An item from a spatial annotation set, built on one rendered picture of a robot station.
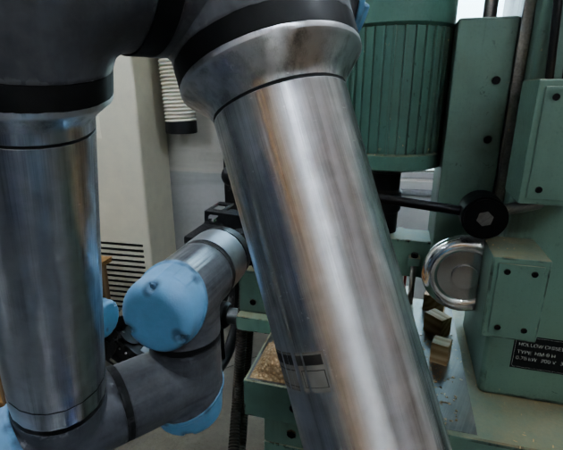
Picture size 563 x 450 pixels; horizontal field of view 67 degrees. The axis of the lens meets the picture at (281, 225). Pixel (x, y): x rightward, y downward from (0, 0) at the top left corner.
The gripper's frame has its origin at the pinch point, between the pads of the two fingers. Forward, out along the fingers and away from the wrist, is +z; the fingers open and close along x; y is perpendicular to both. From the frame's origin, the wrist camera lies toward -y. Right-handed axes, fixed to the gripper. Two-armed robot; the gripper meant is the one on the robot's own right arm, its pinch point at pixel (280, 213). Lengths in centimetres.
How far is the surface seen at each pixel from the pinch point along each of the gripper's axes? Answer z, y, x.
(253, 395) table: -18.5, -2.3, 21.1
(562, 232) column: 1.3, -41.5, -2.3
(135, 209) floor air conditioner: 108, 102, 43
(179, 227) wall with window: 138, 96, 61
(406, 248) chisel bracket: 8.7, -21.0, 6.3
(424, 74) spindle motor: 5.0, -19.5, -22.8
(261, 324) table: 2.5, 3.3, 23.4
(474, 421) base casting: -6.2, -34.3, 27.4
